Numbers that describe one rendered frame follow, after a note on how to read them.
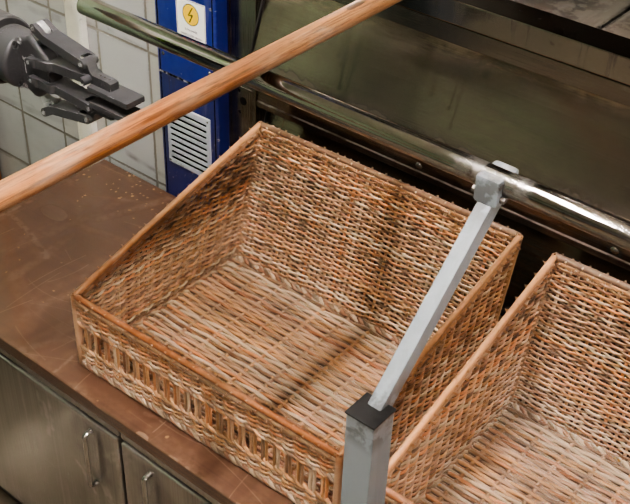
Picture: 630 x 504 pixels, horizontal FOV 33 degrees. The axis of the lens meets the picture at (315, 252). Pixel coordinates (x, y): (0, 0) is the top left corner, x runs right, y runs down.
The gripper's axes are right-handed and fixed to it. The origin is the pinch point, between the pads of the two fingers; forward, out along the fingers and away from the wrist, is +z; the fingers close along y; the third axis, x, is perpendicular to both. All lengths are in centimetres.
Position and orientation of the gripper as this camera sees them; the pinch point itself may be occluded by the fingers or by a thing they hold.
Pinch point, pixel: (116, 101)
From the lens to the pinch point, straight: 132.6
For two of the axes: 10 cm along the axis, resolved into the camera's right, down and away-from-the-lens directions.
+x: -6.2, 4.5, -6.4
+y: -0.3, 8.1, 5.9
